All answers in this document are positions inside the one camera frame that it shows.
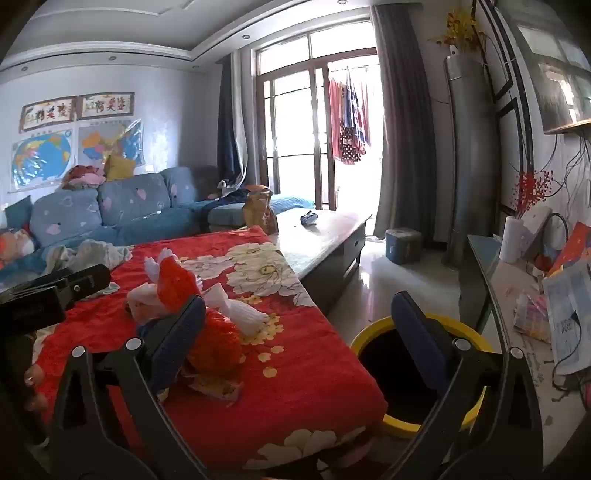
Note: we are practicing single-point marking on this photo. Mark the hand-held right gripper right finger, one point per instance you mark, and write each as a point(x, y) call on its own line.
point(415, 327)

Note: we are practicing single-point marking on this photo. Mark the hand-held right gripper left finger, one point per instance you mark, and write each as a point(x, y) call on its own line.
point(182, 327)

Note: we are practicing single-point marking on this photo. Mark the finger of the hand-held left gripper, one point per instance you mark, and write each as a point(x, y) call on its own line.
point(87, 279)

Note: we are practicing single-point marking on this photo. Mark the red plastic bag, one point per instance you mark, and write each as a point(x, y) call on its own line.
point(217, 341)

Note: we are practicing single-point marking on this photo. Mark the blue wrapper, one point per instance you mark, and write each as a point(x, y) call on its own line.
point(143, 330)

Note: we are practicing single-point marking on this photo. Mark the yellow bin with black liner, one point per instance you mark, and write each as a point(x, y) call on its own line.
point(401, 364)

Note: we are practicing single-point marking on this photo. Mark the pink foam net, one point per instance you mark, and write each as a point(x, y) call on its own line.
point(141, 302)

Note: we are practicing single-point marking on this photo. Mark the pale wrapper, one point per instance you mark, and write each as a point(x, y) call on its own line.
point(214, 387)

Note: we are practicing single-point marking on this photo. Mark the small white foam net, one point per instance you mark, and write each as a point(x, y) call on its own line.
point(154, 265)

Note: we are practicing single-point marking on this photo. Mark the person's left hand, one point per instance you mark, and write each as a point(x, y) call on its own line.
point(33, 383)

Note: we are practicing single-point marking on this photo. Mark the pale printed cloth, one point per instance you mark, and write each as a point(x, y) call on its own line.
point(90, 256)

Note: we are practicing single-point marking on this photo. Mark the blue storage stool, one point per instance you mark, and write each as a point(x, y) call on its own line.
point(402, 245)

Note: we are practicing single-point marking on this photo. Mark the blue heart-print sofa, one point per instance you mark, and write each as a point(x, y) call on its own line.
point(134, 207)

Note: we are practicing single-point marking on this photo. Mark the dark blue cushion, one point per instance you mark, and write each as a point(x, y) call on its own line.
point(19, 213)

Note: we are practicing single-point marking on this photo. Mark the pile of red pink clothes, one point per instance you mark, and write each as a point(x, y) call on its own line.
point(83, 177)

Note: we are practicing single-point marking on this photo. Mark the television cabinet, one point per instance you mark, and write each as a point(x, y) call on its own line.
point(517, 369)

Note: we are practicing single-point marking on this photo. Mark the yellow pillow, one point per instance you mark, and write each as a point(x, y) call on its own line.
point(119, 168)

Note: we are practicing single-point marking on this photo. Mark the stack of pastel packets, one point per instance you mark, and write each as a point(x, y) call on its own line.
point(531, 316)

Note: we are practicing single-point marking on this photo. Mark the dark coffee table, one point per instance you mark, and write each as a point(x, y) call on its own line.
point(323, 249)

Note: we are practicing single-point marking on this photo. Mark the red floral blanket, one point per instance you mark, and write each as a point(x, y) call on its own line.
point(295, 383)

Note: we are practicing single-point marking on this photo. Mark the white vase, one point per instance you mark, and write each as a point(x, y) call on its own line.
point(509, 240)

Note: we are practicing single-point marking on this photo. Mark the world map poster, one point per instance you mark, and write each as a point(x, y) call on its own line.
point(41, 159)

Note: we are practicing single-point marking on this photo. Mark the country map poster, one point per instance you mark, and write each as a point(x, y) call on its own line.
point(108, 141)

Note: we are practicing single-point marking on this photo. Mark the brown paper bag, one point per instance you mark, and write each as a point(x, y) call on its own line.
point(258, 210)

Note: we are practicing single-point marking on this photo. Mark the dark clothes on sofa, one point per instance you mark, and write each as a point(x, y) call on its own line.
point(235, 194)

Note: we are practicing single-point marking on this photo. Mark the clear plastic document sleeve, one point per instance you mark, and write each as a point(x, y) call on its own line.
point(565, 318)

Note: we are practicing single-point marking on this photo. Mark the small dark pouch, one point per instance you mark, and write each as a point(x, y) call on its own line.
point(308, 218)

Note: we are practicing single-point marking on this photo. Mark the white rounded device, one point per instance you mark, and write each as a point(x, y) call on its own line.
point(535, 230)

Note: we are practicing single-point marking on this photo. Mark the framed calligraphy picture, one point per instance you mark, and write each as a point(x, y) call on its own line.
point(47, 113)
point(107, 106)

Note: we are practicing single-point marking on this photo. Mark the grey standing air conditioner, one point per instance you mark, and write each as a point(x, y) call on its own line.
point(471, 161)

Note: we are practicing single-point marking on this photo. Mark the red booklet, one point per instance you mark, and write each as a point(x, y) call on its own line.
point(575, 249)

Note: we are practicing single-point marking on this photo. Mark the red berry branches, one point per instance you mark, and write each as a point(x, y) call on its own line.
point(531, 189)

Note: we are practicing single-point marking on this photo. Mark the dark grey curtain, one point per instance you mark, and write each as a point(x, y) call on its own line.
point(406, 129)

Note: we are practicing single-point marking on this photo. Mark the dark blue curtain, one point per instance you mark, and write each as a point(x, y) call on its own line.
point(230, 129)

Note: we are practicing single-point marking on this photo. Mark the hanging laundry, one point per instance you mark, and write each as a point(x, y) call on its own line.
point(348, 124)

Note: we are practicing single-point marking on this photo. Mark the glass balcony door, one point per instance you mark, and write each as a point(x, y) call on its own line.
point(295, 138)

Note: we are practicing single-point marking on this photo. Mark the yellow artificial flowers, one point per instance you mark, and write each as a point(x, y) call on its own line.
point(457, 30)

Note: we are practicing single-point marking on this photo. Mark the wall television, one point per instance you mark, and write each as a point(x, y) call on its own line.
point(561, 87)

